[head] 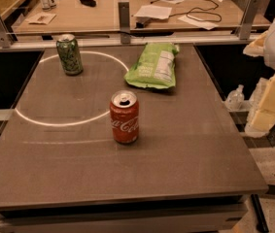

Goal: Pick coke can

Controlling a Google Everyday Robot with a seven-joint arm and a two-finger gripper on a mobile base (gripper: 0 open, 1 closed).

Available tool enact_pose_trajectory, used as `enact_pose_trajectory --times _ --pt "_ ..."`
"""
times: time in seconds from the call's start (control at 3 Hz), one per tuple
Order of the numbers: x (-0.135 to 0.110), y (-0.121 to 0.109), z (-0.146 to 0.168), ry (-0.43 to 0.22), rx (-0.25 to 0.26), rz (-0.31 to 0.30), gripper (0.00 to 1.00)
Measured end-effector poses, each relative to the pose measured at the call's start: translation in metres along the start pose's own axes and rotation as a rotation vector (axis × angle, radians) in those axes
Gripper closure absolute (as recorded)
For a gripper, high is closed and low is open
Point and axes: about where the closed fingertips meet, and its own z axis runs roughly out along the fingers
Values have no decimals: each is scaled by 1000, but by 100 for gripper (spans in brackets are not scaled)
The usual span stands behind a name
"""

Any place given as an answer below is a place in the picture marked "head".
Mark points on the red coke can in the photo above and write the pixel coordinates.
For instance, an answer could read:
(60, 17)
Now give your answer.
(124, 113)

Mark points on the green soda can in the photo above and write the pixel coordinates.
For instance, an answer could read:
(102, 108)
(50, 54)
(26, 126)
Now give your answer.
(69, 54)

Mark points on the clear sanitizer bottle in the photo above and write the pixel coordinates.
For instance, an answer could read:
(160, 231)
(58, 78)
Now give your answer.
(235, 98)

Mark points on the white paper sheet right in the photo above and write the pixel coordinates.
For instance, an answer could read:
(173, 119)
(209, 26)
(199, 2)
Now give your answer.
(201, 24)

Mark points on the green chip bag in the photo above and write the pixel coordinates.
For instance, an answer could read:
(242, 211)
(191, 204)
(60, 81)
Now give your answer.
(155, 67)

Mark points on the white paper sheet centre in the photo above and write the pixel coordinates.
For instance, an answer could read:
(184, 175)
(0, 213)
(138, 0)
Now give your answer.
(153, 11)

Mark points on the wooden background desk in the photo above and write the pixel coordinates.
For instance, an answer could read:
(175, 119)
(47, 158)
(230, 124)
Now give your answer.
(72, 16)

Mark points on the black object on desk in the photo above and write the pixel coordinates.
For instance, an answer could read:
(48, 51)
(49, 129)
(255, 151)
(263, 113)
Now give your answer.
(89, 3)

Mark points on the small paper card left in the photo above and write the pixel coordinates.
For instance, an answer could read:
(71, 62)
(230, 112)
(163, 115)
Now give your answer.
(41, 18)

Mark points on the right metal bracket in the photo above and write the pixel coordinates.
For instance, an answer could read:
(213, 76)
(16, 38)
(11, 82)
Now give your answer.
(243, 32)

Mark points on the middle metal bracket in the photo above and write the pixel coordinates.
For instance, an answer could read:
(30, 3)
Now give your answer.
(124, 17)

